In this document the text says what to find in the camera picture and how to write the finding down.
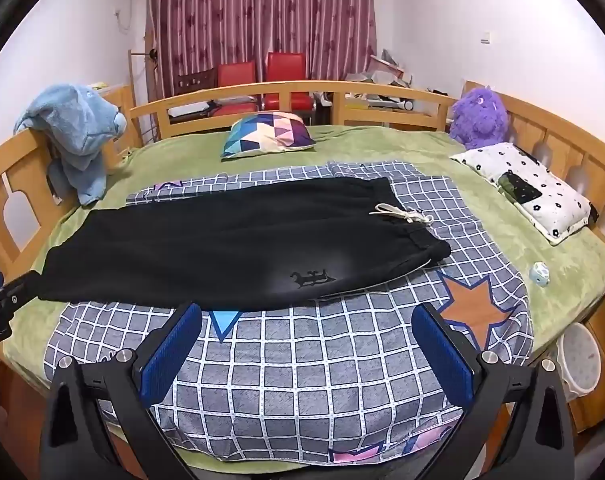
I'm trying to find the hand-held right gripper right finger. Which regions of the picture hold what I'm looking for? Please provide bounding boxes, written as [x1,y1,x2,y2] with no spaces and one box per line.
[411,303,580,480]

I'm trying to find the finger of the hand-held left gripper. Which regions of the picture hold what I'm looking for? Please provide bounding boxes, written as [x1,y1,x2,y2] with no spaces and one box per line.
[0,270,41,311]

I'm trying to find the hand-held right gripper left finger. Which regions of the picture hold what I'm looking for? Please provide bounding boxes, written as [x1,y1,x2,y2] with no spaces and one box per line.
[40,302,203,480]

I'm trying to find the black pants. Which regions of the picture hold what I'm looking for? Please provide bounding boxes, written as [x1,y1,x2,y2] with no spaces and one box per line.
[36,176,452,311]

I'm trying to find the small pale blue toy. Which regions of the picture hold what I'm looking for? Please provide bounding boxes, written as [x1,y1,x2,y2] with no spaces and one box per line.
[528,261,551,287]

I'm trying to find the grey checked star blanket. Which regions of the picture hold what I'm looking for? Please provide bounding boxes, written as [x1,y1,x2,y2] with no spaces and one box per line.
[43,160,535,463]

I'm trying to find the white plastic basket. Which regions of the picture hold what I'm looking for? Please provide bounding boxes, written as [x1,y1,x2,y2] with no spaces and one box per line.
[556,321,603,403]

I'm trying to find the green bed sheet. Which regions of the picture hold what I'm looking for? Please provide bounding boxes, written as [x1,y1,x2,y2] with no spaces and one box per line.
[0,124,605,480]

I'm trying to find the blue plush toy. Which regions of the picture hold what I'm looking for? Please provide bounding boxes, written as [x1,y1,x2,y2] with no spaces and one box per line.
[13,84,129,207]

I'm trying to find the dark green patterned case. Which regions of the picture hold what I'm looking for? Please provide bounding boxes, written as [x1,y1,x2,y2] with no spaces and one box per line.
[497,171,543,205]

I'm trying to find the white floral pillow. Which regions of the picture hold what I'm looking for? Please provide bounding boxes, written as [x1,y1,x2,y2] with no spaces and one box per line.
[449,142,599,247]

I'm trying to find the geometric patterned pillow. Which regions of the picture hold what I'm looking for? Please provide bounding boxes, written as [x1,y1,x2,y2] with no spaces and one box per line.
[221,111,317,160]

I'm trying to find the purple plush toy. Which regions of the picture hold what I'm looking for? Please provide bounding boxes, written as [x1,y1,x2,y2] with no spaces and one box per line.
[448,86,509,151]

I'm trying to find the wooden coat rack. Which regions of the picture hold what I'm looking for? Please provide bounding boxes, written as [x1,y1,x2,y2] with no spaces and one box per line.
[128,35,159,111]

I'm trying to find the dark brown chair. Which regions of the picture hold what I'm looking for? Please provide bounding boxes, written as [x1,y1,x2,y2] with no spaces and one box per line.
[175,67,218,98]

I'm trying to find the red chair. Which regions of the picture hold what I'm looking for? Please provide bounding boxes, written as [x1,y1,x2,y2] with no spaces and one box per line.
[215,61,260,117]
[265,51,317,112]

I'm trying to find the cluttered pile of papers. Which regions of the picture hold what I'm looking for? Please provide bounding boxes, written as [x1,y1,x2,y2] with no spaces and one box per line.
[346,50,419,111]

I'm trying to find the maroon striped curtain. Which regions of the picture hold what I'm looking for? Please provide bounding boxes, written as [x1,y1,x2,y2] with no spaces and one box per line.
[145,0,378,98]

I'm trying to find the wooden bed frame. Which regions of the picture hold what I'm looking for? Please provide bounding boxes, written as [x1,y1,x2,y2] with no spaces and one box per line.
[0,80,605,480]

